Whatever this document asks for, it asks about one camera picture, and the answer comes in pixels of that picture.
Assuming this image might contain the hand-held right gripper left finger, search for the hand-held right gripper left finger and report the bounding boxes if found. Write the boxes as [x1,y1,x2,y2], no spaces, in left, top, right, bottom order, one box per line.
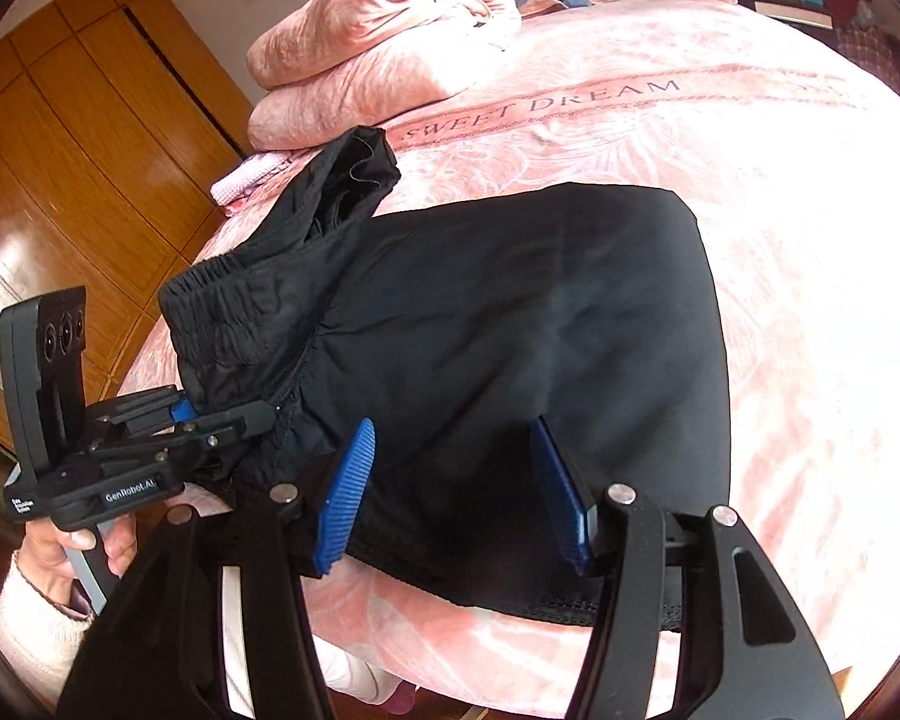
[56,418,380,720]

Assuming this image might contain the small white pink towel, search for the small white pink towel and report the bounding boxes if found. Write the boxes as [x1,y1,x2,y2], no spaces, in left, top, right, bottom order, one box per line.
[211,152,291,215]

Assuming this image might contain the plaid cloth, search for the plaid cloth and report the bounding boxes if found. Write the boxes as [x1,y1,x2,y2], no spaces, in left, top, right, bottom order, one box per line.
[836,22,900,85]

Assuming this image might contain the black pants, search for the black pants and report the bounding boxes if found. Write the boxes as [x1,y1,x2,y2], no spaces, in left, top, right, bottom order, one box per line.
[157,127,743,627]

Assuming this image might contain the person's left forearm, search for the person's left forearm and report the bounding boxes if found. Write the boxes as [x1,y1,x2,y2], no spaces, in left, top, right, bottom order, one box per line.
[0,559,96,691]

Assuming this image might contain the wooden wardrobe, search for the wooden wardrobe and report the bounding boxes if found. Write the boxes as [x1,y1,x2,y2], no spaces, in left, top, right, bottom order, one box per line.
[0,0,252,451]

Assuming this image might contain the purple slipper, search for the purple slipper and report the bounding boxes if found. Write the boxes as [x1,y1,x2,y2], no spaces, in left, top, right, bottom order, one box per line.
[375,682,415,718]

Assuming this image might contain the dark nightstand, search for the dark nightstand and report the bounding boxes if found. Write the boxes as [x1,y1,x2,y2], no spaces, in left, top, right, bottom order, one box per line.
[735,0,841,31]

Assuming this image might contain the pink bed with blanket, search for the pink bed with blanket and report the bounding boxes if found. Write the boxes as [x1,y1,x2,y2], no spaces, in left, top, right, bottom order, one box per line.
[112,0,900,698]

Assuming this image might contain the person's left leg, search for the person's left leg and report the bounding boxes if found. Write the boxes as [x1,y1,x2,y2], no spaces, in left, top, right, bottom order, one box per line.
[225,562,410,720]

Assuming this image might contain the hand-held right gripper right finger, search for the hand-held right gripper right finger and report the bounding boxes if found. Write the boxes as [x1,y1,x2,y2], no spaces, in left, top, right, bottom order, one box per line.
[529,416,848,720]

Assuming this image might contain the folded pink quilt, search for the folded pink quilt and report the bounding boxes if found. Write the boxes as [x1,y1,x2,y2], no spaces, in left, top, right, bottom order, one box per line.
[247,0,522,151]

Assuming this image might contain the person's left hand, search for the person's left hand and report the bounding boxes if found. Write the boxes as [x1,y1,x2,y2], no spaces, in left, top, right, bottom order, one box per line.
[16,514,137,620]

